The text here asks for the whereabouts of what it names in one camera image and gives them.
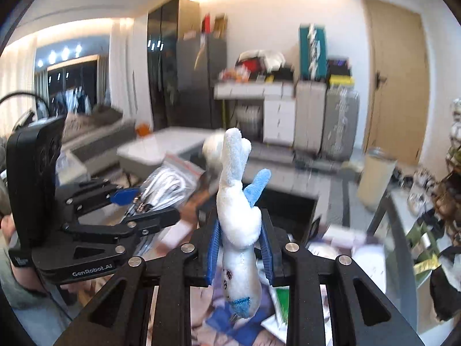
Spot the bagged cables clear ziplock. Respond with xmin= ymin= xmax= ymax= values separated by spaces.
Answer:
xmin=123 ymin=155 xmax=207 ymax=260

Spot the white blue plush toy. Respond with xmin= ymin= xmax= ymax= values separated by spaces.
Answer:
xmin=216 ymin=128 xmax=271 ymax=319

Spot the white coffee table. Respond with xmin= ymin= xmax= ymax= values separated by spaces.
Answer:
xmin=116 ymin=127 xmax=224 ymax=180

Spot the black storage box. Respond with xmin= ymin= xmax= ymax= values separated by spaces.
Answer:
xmin=195 ymin=183 xmax=321 ymax=253

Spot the grey sofa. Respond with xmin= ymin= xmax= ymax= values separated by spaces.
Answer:
xmin=62 ymin=105 xmax=136 ymax=176

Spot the silver hard suitcase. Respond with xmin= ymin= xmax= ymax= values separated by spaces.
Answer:
xmin=321 ymin=86 xmax=359 ymax=162

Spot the white drawer desk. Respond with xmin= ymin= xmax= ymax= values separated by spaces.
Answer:
xmin=214 ymin=81 xmax=296 ymax=146

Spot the dark grey refrigerator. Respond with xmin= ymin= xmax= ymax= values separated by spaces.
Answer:
xmin=176 ymin=34 xmax=227 ymax=129

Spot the shoe rack with shoes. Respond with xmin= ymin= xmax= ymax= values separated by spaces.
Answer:
xmin=407 ymin=98 xmax=460 ymax=246

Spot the beige hard suitcase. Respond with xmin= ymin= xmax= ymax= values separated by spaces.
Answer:
xmin=294 ymin=80 xmax=327 ymax=155

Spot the wooden door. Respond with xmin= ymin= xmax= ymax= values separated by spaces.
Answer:
xmin=362 ymin=0 xmax=430 ymax=166

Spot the teal suitcase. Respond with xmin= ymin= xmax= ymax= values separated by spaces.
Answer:
xmin=299 ymin=23 xmax=327 ymax=81

